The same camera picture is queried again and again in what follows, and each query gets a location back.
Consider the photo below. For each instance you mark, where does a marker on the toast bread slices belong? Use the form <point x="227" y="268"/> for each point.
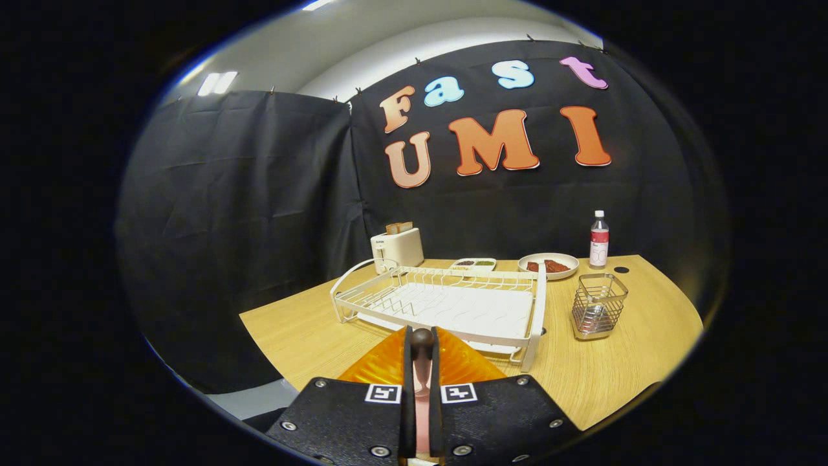
<point x="399" y="227"/>

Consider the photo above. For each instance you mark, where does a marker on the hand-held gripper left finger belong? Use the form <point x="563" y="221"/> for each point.
<point x="408" y="421"/>

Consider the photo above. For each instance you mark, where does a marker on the large ceiling light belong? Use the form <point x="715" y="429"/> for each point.
<point x="318" y="4"/>

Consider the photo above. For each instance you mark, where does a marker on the small ceiling light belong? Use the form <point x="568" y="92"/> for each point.
<point x="217" y="84"/>

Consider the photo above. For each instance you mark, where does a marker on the clear bottle with red label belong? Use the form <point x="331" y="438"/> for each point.
<point x="599" y="243"/>

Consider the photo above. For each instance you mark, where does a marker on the white divided dish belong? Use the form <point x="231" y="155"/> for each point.
<point x="472" y="267"/>

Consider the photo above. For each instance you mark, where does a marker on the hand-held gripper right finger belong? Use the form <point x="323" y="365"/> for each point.
<point x="436" y="421"/>

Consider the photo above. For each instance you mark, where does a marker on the white toaster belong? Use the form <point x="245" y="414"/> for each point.
<point x="398" y="249"/>

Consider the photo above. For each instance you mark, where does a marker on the black backdrop cloth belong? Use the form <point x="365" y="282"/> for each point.
<point x="259" y="226"/>

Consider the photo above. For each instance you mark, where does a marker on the white plate with meat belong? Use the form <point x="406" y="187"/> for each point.
<point x="550" y="275"/>

